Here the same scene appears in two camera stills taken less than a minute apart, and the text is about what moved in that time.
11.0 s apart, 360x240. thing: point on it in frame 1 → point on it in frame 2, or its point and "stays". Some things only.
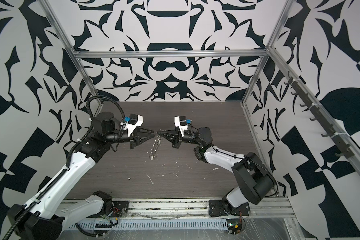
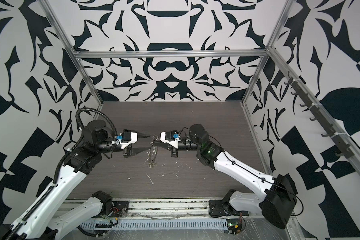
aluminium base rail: x=140 y=208 stays
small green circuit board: x=234 y=226 stays
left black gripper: x=139 y=133 → x=131 y=150
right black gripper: x=177 y=138 → x=170 y=147
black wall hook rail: x=342 y=147 stays
